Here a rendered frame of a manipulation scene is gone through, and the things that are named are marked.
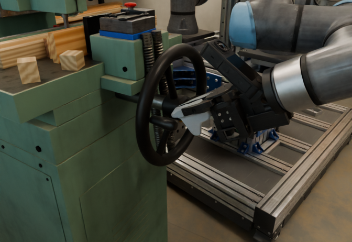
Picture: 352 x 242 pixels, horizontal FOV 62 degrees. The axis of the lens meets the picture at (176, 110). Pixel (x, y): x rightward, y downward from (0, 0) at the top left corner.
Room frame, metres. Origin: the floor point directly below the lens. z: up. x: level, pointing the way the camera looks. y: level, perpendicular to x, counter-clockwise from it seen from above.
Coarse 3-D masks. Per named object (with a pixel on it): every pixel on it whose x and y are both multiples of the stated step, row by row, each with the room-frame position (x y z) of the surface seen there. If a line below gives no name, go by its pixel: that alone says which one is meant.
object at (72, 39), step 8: (48, 32) 0.67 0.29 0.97; (56, 32) 0.67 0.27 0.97; (64, 32) 0.69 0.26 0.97; (72, 32) 0.71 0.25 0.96; (80, 32) 0.73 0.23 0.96; (56, 40) 0.67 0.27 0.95; (64, 40) 0.69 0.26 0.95; (72, 40) 0.71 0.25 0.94; (80, 40) 0.73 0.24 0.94; (56, 48) 0.66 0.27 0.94; (64, 48) 0.68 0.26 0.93; (72, 48) 0.70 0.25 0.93; (80, 48) 0.72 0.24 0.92; (56, 56) 0.67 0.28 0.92
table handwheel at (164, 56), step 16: (176, 48) 0.61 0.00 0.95; (192, 48) 0.66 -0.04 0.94; (160, 64) 0.55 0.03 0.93; (128, 96) 0.67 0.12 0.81; (144, 96) 0.51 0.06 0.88; (160, 96) 0.64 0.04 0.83; (176, 96) 0.60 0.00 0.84; (144, 112) 0.50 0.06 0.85; (144, 128) 0.50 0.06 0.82; (144, 144) 0.50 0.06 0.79; (160, 144) 0.56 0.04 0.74; (160, 160) 0.54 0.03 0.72
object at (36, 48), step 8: (40, 40) 0.73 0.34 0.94; (8, 48) 0.65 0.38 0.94; (16, 48) 0.66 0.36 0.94; (24, 48) 0.67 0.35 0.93; (32, 48) 0.69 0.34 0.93; (40, 48) 0.71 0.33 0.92; (0, 56) 0.62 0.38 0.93; (8, 56) 0.64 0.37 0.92; (16, 56) 0.65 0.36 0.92; (24, 56) 0.67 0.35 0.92; (32, 56) 0.69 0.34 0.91; (40, 56) 0.71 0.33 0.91; (0, 64) 0.63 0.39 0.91; (8, 64) 0.64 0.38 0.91; (16, 64) 0.65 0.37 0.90
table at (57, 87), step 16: (48, 64) 0.66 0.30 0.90; (96, 64) 0.66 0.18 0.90; (0, 80) 0.55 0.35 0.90; (16, 80) 0.55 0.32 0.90; (48, 80) 0.55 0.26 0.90; (64, 80) 0.57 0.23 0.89; (80, 80) 0.61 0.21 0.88; (96, 80) 0.65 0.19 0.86; (112, 80) 0.64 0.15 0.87; (128, 80) 0.63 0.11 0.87; (144, 80) 0.65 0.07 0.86; (0, 96) 0.50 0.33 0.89; (16, 96) 0.48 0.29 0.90; (32, 96) 0.51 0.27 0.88; (48, 96) 0.54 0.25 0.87; (64, 96) 0.57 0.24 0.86; (80, 96) 0.60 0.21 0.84; (0, 112) 0.51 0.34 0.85; (16, 112) 0.48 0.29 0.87; (32, 112) 0.50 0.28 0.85
